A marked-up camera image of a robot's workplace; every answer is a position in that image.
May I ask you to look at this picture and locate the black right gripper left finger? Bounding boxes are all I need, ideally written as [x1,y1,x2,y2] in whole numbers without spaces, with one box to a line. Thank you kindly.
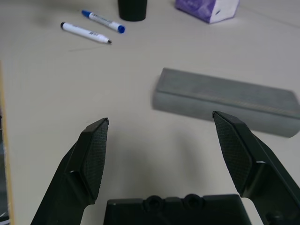
[30,117,110,225]

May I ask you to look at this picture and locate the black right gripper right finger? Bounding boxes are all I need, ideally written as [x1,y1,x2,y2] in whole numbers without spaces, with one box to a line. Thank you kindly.
[212,111,300,225]

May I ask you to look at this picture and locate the grey glasses case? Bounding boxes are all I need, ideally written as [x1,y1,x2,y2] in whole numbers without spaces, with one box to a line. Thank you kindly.
[151,67,300,138]

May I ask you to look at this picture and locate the white marker with black tip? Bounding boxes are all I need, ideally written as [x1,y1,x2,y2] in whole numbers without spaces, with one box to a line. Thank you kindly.
[60,22,113,45]

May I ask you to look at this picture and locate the white marker with blue cap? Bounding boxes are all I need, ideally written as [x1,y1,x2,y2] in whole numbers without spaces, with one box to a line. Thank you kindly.
[81,9,126,34]

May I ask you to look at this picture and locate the purple tissue box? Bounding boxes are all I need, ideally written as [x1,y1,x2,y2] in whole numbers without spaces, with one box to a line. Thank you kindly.
[175,0,241,24]

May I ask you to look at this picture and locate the black plastic cup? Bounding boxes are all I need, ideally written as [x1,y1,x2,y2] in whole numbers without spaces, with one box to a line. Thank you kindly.
[117,0,148,23]

